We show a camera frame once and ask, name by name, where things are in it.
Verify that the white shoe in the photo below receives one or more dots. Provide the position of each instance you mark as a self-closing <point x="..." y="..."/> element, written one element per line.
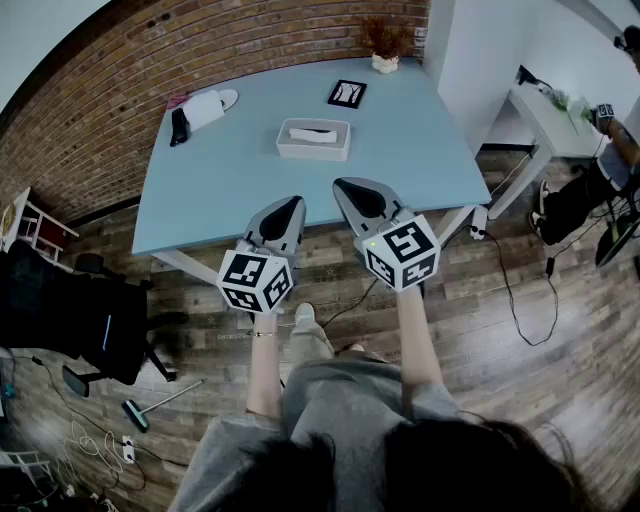
<point x="305" y="312"/>
<point x="355" y="347"/>

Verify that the grey shirt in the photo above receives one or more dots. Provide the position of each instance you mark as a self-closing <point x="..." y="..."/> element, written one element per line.
<point x="345" y="410"/>

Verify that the beige trousers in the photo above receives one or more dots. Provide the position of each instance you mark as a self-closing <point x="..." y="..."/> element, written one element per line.
<point x="310" y="345"/>

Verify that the white lumpy vase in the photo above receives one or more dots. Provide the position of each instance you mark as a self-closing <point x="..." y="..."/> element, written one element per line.
<point x="385" y="65"/>

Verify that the red box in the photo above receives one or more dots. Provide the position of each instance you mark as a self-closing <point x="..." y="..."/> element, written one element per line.
<point x="50" y="232"/>

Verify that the black desk device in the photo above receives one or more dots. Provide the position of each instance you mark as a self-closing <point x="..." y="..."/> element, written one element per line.
<point x="527" y="75"/>

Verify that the black office chair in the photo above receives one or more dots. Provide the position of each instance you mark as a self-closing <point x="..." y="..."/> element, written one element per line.
<point x="75" y="310"/>

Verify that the white side table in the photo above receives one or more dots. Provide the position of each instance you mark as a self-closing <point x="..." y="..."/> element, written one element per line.
<point x="545" y="125"/>

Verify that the orange dried plant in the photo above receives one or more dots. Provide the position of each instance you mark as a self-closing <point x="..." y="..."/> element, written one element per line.
<point x="387" y="37"/>

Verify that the white rectangular tray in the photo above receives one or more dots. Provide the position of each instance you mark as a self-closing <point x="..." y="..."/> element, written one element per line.
<point x="310" y="152"/>

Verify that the pink cloth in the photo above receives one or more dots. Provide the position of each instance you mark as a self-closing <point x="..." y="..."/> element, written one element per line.
<point x="175" y="101"/>

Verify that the white table leg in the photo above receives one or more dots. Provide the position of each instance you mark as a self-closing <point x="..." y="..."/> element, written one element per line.
<point x="185" y="262"/>
<point x="457" y="225"/>

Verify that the white shelf rack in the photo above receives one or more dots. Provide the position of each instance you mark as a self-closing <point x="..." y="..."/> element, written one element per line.
<point x="45" y="222"/>

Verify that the white floor power strip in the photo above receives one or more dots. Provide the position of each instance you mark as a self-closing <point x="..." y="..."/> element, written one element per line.
<point x="128" y="450"/>

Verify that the person's left forearm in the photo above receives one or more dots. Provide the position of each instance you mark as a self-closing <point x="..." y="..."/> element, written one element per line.
<point x="264" y="370"/>

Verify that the white oval dish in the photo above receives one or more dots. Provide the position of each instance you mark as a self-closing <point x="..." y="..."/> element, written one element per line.
<point x="231" y="97"/>

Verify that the green head broom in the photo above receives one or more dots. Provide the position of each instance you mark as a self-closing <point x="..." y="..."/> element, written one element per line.
<point x="135" y="415"/>

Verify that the black green chair base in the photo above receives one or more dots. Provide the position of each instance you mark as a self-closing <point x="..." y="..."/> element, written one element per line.
<point x="617" y="240"/>

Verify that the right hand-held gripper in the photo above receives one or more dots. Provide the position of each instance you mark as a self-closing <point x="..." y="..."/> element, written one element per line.
<point x="395" y="250"/>

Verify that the black picture frame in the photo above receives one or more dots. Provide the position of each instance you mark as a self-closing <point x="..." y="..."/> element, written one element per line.
<point x="347" y="94"/>

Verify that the black power adapter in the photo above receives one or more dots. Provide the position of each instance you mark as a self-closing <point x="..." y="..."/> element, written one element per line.
<point x="550" y="267"/>

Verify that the white hanging power strip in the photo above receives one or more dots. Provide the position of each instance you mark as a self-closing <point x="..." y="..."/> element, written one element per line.
<point x="479" y="222"/>

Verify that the white wall socket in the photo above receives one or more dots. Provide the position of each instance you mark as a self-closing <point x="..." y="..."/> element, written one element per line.
<point x="420" y="37"/>

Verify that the person's right forearm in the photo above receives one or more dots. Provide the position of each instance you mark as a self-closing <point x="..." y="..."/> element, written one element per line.
<point x="417" y="340"/>

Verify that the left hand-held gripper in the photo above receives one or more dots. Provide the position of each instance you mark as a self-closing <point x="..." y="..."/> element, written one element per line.
<point x="270" y="250"/>

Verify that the green plant sprig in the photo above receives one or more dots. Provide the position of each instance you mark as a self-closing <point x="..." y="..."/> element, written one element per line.
<point x="561" y="100"/>
<point x="580" y="112"/>

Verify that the black pouch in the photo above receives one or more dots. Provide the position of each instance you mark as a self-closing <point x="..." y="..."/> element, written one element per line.
<point x="178" y="127"/>

